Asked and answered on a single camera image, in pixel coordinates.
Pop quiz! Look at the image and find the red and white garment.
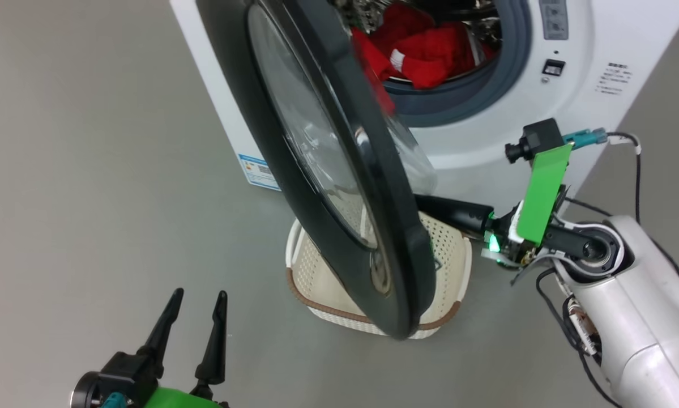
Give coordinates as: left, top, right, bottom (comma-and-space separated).
351, 23, 497, 90

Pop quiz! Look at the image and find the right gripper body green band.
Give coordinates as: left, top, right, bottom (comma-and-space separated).
484, 144, 578, 270

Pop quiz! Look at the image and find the black cable with white tag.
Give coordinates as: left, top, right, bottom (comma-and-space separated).
605, 131, 643, 224

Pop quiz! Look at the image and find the grey warning label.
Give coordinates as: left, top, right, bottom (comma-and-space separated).
539, 0, 569, 40

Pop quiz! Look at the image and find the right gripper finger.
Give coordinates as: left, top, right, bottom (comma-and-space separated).
414, 194, 494, 234

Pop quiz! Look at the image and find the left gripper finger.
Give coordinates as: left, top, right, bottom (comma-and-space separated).
195, 291, 228, 386
137, 288, 185, 379

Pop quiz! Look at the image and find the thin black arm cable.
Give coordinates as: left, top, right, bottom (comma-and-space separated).
535, 266, 623, 408

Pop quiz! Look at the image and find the blue white energy label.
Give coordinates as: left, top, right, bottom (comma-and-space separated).
238, 153, 280, 192

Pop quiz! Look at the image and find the cream perforated laundry basket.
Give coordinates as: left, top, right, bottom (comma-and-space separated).
285, 207, 473, 339

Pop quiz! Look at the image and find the teal right camera connector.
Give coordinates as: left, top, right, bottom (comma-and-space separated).
563, 128, 607, 149

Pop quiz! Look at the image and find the white front-load washing machine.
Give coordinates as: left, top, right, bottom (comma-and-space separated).
169, 0, 679, 227

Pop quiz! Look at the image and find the grey rubber door gasket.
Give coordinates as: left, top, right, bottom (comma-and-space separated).
382, 0, 532, 128

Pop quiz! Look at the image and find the steel washer drum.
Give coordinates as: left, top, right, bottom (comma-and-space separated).
334, 0, 501, 46

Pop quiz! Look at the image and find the black round glass washer door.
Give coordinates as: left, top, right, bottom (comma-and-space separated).
195, 0, 437, 341

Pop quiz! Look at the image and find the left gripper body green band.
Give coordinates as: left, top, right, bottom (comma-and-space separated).
144, 382, 229, 408

